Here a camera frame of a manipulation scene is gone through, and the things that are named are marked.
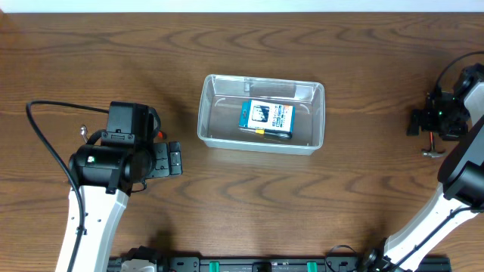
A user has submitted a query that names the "precision screwdriver set box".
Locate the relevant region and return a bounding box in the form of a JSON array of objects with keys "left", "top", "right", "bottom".
[{"left": 239, "top": 99, "right": 296, "bottom": 134}]

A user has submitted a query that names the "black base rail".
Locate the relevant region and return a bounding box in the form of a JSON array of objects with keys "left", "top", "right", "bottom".
[{"left": 107, "top": 246, "right": 453, "bottom": 272}]

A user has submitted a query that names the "silver combination wrench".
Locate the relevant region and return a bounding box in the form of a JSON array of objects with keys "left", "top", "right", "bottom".
[{"left": 80, "top": 125, "right": 88, "bottom": 143}]

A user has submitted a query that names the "black yellow screwdriver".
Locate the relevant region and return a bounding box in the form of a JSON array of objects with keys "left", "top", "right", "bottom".
[{"left": 240, "top": 128, "right": 292, "bottom": 140}]

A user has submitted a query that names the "clear plastic container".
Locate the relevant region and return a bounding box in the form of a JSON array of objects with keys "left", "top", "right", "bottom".
[{"left": 197, "top": 74, "right": 325, "bottom": 156}]

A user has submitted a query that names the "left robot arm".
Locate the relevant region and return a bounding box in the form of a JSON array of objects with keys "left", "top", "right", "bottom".
[{"left": 56, "top": 130, "right": 182, "bottom": 271}]

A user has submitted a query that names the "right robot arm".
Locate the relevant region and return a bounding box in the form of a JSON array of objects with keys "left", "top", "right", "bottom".
[{"left": 359, "top": 63, "right": 483, "bottom": 271}]

